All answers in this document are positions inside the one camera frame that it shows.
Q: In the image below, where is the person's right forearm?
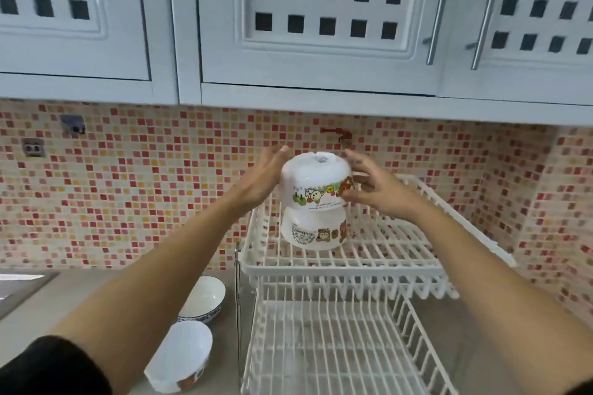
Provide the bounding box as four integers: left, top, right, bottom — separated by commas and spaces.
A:
408, 202, 593, 395

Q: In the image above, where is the grey wall socket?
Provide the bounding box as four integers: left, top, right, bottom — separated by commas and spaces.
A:
22, 138, 46, 158

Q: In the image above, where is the black left sleeve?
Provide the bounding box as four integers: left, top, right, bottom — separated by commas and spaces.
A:
0, 335, 113, 395

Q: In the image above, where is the dark wall hook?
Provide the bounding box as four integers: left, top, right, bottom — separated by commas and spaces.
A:
61, 115, 86, 135

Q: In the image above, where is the steel sink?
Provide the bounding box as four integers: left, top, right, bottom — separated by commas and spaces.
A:
0, 272, 60, 321

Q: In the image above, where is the white two-tier dish rack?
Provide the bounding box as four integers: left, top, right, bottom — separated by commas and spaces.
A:
234, 173, 517, 395

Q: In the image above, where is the silver cabinet handle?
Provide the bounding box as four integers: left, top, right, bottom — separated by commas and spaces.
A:
423, 0, 457, 66
465, 0, 507, 71

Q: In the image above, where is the white bowl with blue rim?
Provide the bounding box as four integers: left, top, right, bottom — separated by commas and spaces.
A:
178, 276, 227, 325

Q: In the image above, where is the red wall tap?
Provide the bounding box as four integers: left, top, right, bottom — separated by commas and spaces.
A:
320, 127, 355, 149

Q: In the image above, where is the person's left forearm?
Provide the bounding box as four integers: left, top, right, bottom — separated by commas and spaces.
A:
46, 193, 253, 395

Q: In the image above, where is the person's right hand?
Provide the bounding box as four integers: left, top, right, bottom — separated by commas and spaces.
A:
341, 149, 420, 219

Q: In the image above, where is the white scalloped bowl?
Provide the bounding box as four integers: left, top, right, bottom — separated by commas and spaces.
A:
144, 320, 214, 394

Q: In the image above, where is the person's left hand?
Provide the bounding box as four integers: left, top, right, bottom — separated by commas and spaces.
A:
236, 145, 291, 211

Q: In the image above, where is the white lattice cabinet door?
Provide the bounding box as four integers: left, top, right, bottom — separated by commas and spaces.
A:
0, 0, 152, 81
195, 0, 457, 96
440, 0, 593, 106

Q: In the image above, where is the white cartoon bear bowl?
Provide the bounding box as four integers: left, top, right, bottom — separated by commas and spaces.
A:
280, 206, 349, 251
278, 152, 355, 212

